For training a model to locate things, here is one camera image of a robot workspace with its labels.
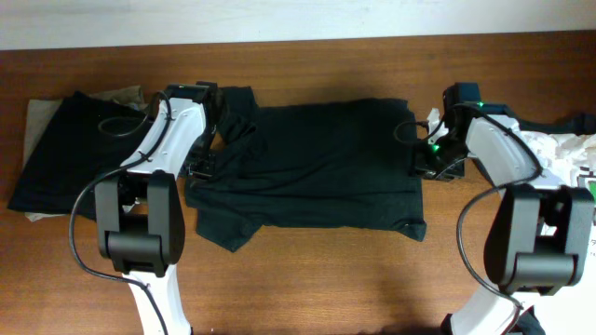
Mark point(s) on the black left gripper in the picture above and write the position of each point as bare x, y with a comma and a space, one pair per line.
202, 171

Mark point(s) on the dark green t-shirt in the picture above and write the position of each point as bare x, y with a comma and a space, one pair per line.
328, 165

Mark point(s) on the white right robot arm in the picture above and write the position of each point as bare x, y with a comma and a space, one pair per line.
539, 255

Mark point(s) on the folded beige garment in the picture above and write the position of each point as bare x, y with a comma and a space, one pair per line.
39, 116

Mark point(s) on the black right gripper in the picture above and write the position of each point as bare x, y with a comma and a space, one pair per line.
422, 164

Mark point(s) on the folded black garment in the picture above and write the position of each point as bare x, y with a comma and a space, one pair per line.
70, 153

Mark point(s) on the white crumpled garment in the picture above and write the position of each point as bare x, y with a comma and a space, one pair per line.
507, 153

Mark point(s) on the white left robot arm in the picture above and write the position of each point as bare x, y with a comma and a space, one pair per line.
139, 214

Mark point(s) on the dark garment under pile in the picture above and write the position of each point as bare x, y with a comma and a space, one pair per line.
578, 124

